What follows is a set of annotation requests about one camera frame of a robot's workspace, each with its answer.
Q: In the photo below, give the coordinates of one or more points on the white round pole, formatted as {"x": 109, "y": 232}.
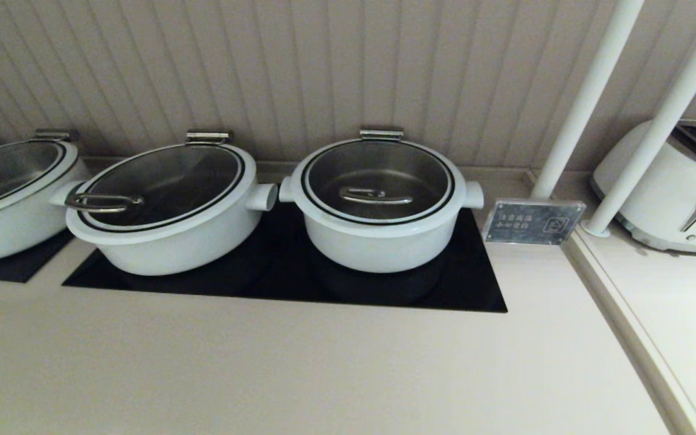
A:
{"x": 668, "y": 115}
{"x": 589, "y": 90}

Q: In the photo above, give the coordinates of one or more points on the small glass lid white rim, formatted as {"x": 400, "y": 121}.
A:
{"x": 378, "y": 163}

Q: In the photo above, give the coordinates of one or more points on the wide glass lid white rim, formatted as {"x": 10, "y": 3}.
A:
{"x": 167, "y": 178}

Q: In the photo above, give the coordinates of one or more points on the black glass cooktop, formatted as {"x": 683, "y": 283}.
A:
{"x": 263, "y": 281}
{"x": 16, "y": 269}

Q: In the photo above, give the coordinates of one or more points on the wide white pot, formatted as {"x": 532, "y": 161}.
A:
{"x": 9, "y": 235}
{"x": 173, "y": 254}

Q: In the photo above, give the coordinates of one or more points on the left white pot with lid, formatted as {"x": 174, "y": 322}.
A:
{"x": 3, "y": 169}

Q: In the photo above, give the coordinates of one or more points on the white toaster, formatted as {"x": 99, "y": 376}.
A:
{"x": 644, "y": 199}

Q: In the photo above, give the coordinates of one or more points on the small round white pot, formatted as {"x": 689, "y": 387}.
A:
{"x": 378, "y": 251}

